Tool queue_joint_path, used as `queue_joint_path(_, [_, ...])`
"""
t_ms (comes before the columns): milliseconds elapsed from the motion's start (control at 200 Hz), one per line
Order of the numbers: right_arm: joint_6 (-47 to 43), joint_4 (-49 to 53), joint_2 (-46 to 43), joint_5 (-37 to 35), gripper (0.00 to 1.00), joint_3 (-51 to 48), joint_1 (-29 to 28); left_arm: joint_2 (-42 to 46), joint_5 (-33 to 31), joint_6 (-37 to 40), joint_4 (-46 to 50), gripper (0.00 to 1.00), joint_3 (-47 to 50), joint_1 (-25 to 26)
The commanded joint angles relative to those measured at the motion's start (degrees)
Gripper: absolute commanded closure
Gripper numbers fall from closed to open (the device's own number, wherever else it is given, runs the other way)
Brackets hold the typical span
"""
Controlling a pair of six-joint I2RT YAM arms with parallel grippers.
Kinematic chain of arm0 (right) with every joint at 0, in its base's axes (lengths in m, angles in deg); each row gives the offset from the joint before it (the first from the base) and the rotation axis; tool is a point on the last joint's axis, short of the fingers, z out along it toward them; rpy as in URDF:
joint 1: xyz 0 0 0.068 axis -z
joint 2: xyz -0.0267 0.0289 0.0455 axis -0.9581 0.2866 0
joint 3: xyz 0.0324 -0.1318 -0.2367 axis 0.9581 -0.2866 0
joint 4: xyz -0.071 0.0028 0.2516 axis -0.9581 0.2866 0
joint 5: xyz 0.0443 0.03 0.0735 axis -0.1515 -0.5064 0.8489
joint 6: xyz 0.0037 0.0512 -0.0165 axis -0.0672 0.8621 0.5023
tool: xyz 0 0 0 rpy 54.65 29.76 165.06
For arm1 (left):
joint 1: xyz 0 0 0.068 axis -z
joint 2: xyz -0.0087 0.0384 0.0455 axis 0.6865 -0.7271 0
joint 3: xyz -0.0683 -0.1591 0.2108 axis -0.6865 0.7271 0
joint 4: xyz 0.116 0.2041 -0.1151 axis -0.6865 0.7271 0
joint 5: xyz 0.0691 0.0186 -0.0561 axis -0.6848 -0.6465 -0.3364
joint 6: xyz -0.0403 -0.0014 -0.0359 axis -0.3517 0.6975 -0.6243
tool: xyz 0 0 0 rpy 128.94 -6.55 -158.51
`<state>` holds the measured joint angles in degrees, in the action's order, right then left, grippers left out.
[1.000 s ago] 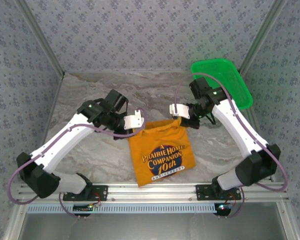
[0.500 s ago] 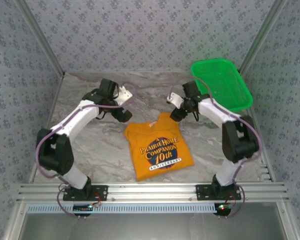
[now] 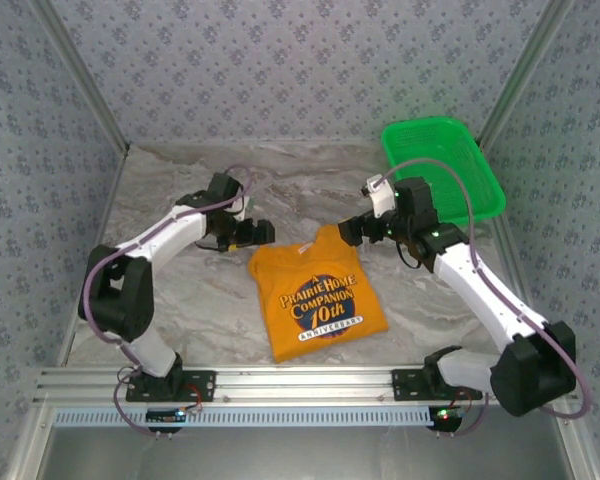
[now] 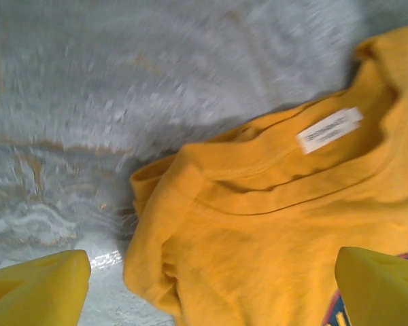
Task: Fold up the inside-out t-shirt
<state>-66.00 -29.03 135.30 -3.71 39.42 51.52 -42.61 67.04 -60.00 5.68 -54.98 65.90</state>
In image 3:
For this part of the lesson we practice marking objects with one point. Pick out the orange printed t-shirt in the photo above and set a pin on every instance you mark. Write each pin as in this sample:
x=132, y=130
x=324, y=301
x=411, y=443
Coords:
x=320, y=300

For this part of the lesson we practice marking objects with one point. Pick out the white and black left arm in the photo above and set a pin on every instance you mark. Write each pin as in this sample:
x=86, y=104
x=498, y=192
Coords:
x=165, y=237

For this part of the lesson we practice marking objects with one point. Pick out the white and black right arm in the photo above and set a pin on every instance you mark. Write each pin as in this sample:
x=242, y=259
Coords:
x=485, y=295

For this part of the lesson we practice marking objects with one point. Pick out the green plastic basket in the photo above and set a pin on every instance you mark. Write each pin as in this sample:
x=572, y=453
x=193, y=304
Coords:
x=460, y=150

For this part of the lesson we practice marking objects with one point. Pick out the small circuit board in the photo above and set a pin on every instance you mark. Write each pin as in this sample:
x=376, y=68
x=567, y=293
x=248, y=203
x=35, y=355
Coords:
x=447, y=415
x=165, y=416

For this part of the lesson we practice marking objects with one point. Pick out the grey metal shelf plate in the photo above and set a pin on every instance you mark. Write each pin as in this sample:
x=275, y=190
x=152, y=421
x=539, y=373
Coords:
x=300, y=455

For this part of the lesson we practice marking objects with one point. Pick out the aluminium table edge rail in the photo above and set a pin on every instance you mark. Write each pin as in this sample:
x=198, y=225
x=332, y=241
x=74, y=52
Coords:
x=109, y=200
x=518, y=260

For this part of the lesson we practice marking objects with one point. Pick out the aluminium mounting rail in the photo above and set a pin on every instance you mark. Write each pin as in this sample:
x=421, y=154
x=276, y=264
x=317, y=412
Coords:
x=300, y=385

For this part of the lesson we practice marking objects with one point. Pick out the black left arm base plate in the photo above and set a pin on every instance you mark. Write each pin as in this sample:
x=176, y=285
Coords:
x=200, y=387

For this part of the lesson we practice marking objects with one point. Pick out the aluminium frame post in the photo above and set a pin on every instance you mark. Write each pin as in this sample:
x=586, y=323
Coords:
x=80, y=75
x=525, y=75

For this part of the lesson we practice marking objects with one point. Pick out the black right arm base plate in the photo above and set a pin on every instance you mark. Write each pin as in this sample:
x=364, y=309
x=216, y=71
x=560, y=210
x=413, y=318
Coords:
x=405, y=387

